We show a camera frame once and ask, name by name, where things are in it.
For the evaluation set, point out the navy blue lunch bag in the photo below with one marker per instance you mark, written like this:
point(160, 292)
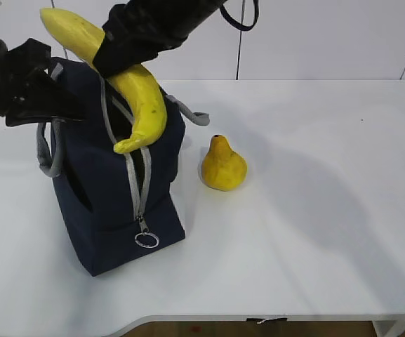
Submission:
point(116, 207)

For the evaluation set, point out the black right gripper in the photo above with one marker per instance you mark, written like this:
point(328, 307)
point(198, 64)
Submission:
point(133, 35)

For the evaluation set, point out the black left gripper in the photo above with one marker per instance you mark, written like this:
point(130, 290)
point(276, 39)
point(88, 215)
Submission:
point(29, 94)

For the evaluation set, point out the yellow banana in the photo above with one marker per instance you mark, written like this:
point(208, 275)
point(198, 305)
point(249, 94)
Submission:
point(136, 85)

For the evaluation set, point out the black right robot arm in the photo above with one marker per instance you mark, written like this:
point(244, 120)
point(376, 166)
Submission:
point(182, 17)

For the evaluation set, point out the white table leg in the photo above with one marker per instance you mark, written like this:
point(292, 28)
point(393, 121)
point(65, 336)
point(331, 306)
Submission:
point(389, 328)

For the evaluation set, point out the yellow pear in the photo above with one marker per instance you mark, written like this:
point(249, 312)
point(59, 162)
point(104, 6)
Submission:
point(222, 168)

